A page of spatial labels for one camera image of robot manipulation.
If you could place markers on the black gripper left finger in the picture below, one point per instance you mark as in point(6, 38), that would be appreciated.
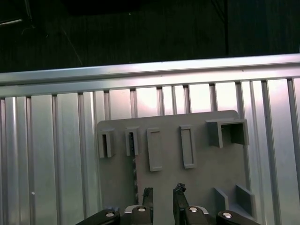
point(145, 215)

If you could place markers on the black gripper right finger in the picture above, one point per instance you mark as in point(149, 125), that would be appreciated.
point(182, 215)

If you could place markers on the grey plastic parts rack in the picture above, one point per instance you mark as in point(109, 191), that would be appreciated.
point(164, 182)

